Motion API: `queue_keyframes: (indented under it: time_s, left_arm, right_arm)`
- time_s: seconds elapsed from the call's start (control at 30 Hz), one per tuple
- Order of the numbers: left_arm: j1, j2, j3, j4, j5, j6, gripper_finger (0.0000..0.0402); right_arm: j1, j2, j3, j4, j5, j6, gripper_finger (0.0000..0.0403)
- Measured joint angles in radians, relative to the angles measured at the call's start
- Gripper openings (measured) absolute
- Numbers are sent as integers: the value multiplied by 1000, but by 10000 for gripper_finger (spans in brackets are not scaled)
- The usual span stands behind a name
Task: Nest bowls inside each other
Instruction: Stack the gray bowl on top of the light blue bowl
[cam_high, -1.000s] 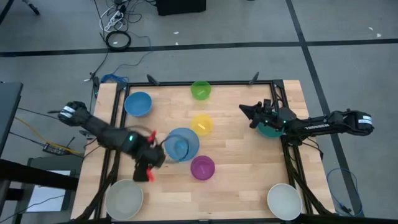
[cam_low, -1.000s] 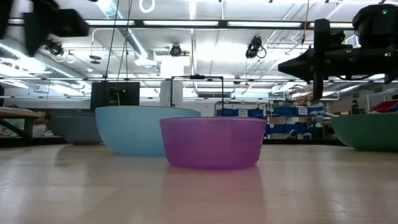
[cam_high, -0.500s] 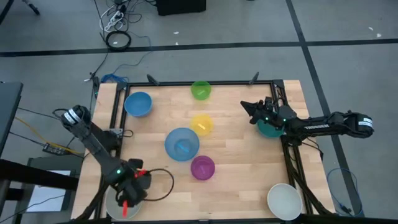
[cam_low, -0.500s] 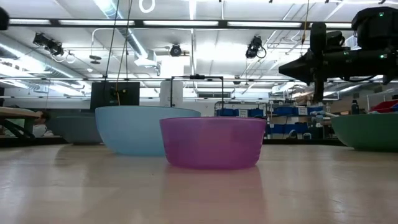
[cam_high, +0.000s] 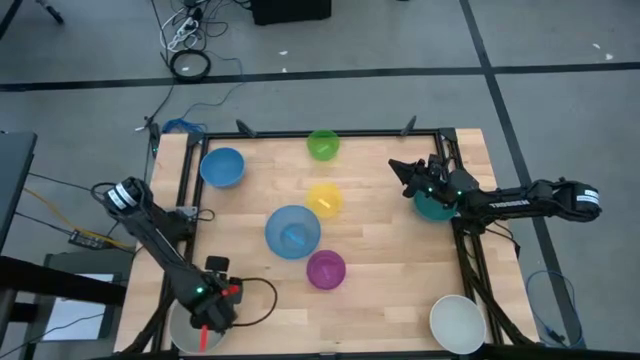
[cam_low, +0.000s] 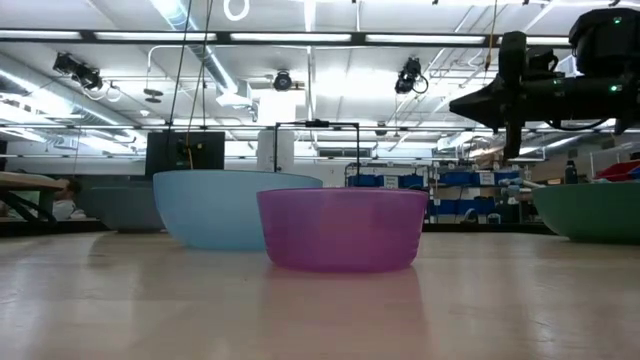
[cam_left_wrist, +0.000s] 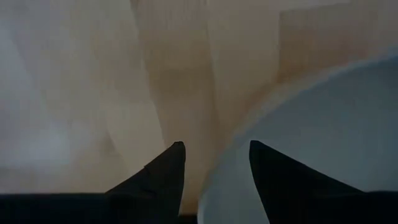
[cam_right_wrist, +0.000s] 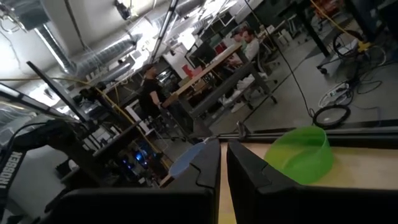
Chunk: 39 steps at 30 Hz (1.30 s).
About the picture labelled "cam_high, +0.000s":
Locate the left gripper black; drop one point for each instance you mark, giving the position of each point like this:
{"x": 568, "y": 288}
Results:
{"x": 215, "y": 305}

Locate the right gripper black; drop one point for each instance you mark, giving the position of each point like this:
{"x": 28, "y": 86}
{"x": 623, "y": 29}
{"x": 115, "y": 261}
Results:
{"x": 450, "y": 187}

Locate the white bowl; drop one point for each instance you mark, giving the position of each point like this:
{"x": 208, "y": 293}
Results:
{"x": 457, "y": 325}
{"x": 182, "y": 335}

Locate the teal bowl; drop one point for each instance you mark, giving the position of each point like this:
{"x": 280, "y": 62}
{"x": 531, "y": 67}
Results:
{"x": 430, "y": 212}

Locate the purple translucent bowl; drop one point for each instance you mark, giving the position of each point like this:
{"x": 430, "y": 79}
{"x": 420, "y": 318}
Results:
{"x": 326, "y": 270}

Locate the medium blue bowl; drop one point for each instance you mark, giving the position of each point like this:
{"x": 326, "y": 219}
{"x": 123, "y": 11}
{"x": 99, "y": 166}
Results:
{"x": 222, "y": 167}

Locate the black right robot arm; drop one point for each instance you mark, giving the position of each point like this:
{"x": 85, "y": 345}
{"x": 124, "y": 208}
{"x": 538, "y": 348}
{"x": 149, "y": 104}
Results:
{"x": 525, "y": 202}

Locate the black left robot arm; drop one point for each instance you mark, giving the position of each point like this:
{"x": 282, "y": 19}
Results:
{"x": 150, "y": 225}

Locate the yellow translucent bowl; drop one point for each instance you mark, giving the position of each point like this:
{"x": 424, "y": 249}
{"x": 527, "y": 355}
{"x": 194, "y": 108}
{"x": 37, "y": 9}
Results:
{"x": 324, "y": 201}

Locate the green translucent bowl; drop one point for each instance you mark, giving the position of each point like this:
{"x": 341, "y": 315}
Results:
{"x": 323, "y": 145}

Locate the large blue bowl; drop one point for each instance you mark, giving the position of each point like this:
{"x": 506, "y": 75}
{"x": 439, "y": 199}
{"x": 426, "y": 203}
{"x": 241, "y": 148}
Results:
{"x": 292, "y": 232}

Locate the grey tray with white sheet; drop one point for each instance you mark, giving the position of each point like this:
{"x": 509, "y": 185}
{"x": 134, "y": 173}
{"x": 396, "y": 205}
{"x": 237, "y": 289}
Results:
{"x": 75, "y": 320}

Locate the black beam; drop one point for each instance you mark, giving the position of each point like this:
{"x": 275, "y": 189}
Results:
{"x": 60, "y": 285}

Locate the black box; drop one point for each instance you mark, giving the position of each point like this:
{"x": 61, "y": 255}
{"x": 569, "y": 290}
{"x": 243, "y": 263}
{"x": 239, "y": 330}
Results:
{"x": 290, "y": 11}

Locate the dark desk top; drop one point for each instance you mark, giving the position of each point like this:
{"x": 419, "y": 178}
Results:
{"x": 15, "y": 185}

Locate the black round hoop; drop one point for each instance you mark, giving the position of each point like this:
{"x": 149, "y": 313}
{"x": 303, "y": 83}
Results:
{"x": 174, "y": 67}

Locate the white power strip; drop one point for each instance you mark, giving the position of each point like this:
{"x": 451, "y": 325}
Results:
{"x": 184, "y": 31}

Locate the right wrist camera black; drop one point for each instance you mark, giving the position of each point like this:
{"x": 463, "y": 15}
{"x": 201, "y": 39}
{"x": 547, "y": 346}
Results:
{"x": 436, "y": 166}

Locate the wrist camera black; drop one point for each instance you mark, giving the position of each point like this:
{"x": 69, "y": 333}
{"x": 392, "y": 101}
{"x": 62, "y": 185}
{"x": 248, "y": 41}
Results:
{"x": 436, "y": 166}
{"x": 218, "y": 264}

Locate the black frame strut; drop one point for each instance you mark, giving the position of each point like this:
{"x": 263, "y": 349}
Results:
{"x": 246, "y": 128}
{"x": 408, "y": 126}

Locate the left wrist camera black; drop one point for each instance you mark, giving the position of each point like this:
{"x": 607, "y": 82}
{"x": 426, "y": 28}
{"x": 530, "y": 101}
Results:
{"x": 218, "y": 264}

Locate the black table frame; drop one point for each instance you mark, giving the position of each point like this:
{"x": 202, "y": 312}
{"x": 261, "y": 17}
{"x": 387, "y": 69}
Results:
{"x": 280, "y": 134}

